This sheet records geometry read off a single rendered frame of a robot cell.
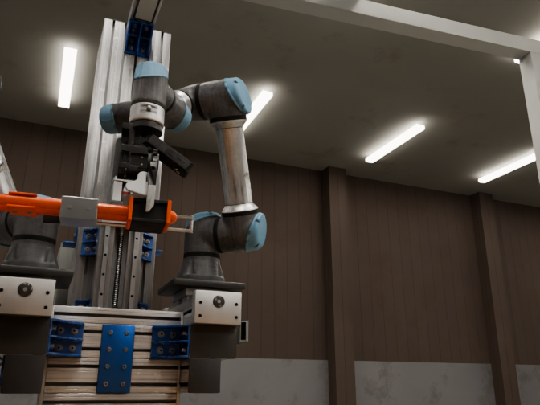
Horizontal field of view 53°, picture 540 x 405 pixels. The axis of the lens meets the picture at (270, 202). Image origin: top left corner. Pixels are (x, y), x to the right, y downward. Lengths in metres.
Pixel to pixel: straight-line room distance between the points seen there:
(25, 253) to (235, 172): 0.63
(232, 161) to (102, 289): 0.55
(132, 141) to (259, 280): 6.55
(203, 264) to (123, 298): 0.26
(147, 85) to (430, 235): 8.41
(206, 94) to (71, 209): 0.70
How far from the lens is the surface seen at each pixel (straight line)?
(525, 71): 4.58
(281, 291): 7.78
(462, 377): 9.34
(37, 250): 1.62
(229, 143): 1.67
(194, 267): 1.68
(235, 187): 1.67
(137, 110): 1.22
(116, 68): 2.09
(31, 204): 1.14
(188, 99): 1.67
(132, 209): 1.13
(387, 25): 4.01
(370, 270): 8.56
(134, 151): 1.17
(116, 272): 1.76
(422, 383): 8.85
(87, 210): 1.13
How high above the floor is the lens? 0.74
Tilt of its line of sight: 19 degrees up
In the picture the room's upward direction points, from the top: straight up
